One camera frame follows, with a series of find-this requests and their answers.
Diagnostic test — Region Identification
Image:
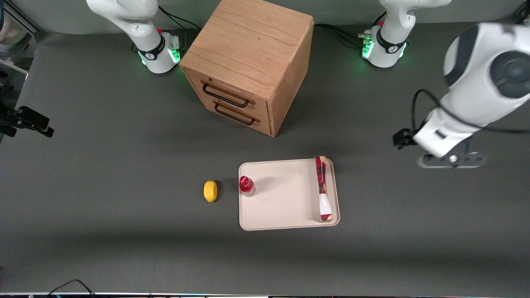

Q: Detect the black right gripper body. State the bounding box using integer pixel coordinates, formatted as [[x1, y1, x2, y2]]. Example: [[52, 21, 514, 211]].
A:
[[0, 99, 19, 126]]

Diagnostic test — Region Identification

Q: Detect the red cookie box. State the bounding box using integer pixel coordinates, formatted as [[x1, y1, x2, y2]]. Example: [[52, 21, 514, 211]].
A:
[[314, 155, 334, 223]]

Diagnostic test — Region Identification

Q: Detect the beige plastic tray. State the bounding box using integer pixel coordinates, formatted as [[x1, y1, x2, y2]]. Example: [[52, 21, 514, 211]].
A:
[[238, 158, 341, 231]]

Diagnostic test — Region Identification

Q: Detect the white rounded object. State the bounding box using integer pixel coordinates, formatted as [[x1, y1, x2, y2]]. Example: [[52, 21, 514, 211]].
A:
[[0, 25, 34, 76]]

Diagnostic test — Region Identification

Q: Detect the small red-capped bottle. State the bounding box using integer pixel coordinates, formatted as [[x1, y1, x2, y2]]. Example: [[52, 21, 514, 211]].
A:
[[239, 175, 256, 198]]

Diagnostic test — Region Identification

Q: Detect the wooden drawer cabinet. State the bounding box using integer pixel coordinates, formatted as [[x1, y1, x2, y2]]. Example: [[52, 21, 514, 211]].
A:
[[179, 0, 315, 138]]

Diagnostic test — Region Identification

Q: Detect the yellow lemon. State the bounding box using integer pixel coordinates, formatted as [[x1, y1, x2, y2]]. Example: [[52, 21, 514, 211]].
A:
[[203, 180, 218, 203]]

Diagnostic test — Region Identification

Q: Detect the aluminium frame rail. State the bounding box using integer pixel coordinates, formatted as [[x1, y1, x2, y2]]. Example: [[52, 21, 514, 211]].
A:
[[0, 2, 43, 34]]

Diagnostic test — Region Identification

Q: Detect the black base cable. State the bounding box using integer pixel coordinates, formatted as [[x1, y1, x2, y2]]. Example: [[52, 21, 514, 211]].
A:
[[330, 27, 367, 48], [158, 5, 202, 32], [313, 23, 367, 38]]

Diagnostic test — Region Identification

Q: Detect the thin black table-edge cable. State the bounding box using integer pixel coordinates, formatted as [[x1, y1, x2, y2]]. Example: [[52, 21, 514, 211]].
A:
[[48, 279, 96, 298]]

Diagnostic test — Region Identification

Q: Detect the black metal drawer handle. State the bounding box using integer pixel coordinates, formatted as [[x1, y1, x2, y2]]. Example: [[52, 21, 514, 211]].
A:
[[202, 84, 251, 109], [214, 103, 255, 126]]

